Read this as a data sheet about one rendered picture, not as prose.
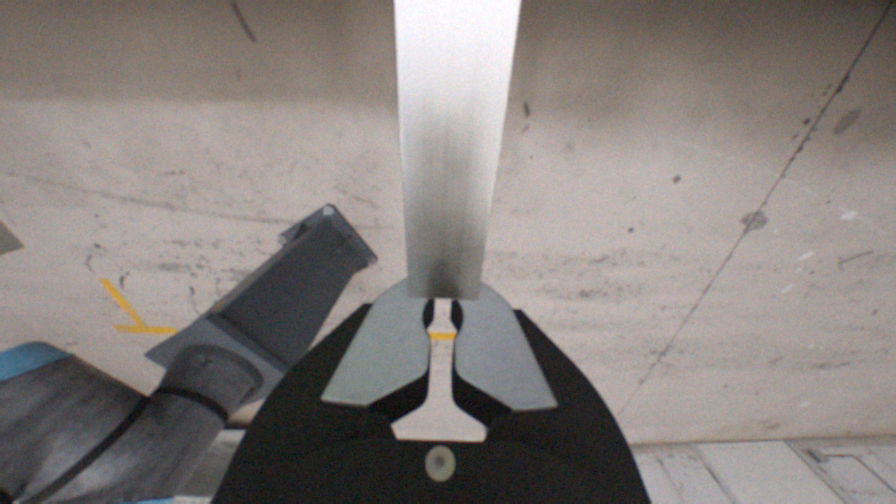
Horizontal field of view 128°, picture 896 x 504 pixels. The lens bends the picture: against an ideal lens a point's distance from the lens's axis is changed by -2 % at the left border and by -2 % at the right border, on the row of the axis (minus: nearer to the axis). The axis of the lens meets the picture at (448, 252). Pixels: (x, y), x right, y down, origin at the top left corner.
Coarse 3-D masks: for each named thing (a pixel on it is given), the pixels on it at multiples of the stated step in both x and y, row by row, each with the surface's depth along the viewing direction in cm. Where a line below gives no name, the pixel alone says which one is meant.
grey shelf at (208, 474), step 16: (224, 432) 171; (240, 432) 172; (224, 448) 184; (208, 464) 187; (224, 464) 188; (192, 480) 178; (208, 480) 178; (176, 496) 140; (192, 496) 170; (208, 496) 171
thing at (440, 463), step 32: (384, 416) 6; (320, 448) 5; (352, 448) 5; (384, 448) 5; (416, 448) 5; (448, 448) 5; (480, 448) 5; (512, 448) 5; (544, 448) 5; (288, 480) 4; (320, 480) 4; (352, 480) 4; (384, 480) 4; (416, 480) 4; (448, 480) 5; (480, 480) 5; (512, 480) 5; (544, 480) 5; (576, 480) 5
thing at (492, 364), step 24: (480, 288) 11; (456, 312) 10; (480, 312) 9; (504, 312) 9; (456, 336) 8; (480, 336) 8; (504, 336) 8; (456, 360) 7; (480, 360) 7; (504, 360) 8; (528, 360) 8; (456, 384) 7; (480, 384) 7; (504, 384) 7; (528, 384) 7; (480, 408) 7; (504, 408) 6; (528, 408) 6; (552, 408) 6
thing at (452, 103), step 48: (432, 0) 5; (480, 0) 5; (432, 48) 6; (480, 48) 6; (432, 96) 6; (480, 96) 6; (432, 144) 7; (480, 144) 7; (432, 192) 8; (480, 192) 8; (432, 240) 8; (480, 240) 9; (432, 288) 10
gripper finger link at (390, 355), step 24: (384, 312) 9; (408, 312) 9; (432, 312) 10; (360, 336) 8; (384, 336) 8; (408, 336) 8; (360, 360) 7; (384, 360) 7; (408, 360) 7; (336, 384) 7; (360, 384) 7; (384, 384) 7; (408, 384) 7; (384, 408) 7; (408, 408) 7
